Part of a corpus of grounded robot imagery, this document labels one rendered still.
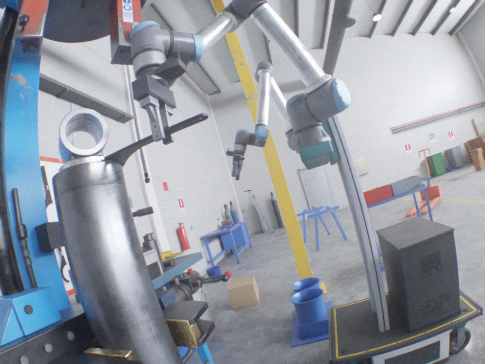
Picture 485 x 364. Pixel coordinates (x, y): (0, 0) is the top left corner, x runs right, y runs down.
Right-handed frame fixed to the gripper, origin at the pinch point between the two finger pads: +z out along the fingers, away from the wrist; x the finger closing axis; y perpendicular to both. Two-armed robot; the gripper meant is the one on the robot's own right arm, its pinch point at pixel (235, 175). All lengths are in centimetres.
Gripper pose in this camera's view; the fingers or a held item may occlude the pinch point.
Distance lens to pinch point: 180.7
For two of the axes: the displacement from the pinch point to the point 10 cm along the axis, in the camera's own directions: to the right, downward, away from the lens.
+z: -1.5, 9.8, -1.5
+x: 1.7, 1.7, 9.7
